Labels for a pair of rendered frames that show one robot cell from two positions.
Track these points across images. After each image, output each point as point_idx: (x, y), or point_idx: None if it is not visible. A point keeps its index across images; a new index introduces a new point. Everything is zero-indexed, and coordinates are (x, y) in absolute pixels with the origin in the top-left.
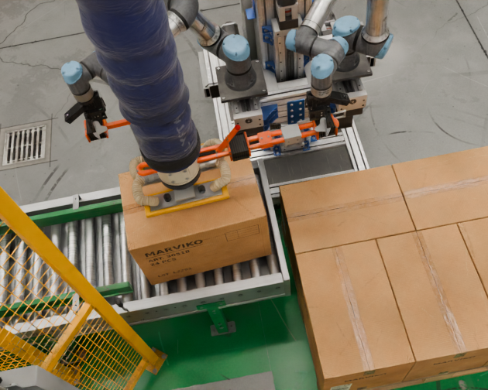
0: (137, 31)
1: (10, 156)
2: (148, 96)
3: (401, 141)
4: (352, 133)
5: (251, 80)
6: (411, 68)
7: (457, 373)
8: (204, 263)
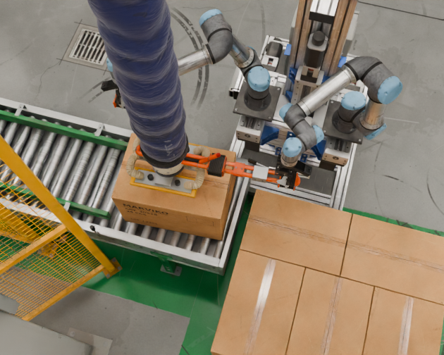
0: (144, 92)
1: (77, 51)
2: (145, 125)
3: (390, 186)
4: (347, 165)
5: (263, 104)
6: (437, 125)
7: None
8: (167, 225)
